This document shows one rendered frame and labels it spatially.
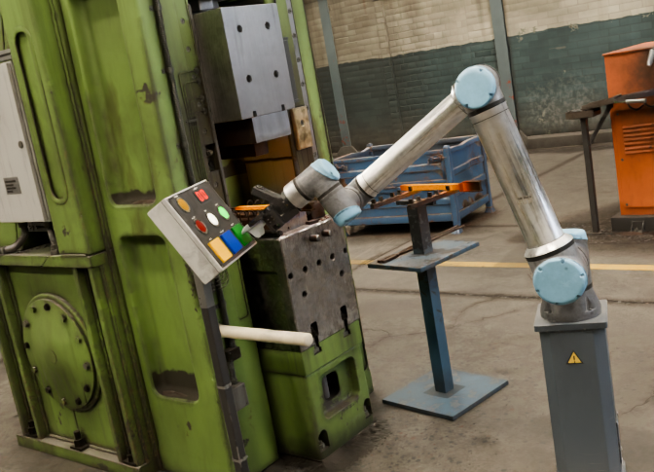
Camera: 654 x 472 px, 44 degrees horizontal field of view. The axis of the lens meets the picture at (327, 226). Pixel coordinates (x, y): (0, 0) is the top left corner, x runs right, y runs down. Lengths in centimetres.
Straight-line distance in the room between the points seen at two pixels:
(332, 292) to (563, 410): 102
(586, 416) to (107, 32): 212
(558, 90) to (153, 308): 798
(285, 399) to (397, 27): 881
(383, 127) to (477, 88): 957
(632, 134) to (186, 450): 390
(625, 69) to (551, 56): 462
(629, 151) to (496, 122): 373
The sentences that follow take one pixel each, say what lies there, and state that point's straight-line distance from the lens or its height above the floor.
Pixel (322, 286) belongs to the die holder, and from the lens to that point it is 320.
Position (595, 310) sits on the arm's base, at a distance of 269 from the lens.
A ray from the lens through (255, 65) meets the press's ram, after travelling 307.
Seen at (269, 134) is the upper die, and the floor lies 129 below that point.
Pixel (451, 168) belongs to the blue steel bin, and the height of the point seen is 53.
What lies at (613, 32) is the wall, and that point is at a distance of 1031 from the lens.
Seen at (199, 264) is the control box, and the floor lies 99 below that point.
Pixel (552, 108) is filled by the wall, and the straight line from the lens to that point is 1067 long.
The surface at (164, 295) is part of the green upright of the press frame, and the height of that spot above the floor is 75.
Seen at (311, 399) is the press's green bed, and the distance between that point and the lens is 322.
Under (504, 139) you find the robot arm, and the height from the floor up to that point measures 121.
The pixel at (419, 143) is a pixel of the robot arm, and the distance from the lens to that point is 260.
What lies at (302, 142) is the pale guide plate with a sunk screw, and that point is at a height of 121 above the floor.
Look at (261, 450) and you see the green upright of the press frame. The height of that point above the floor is 9.
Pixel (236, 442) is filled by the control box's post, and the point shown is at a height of 32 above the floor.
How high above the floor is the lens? 150
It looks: 11 degrees down
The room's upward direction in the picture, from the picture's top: 10 degrees counter-clockwise
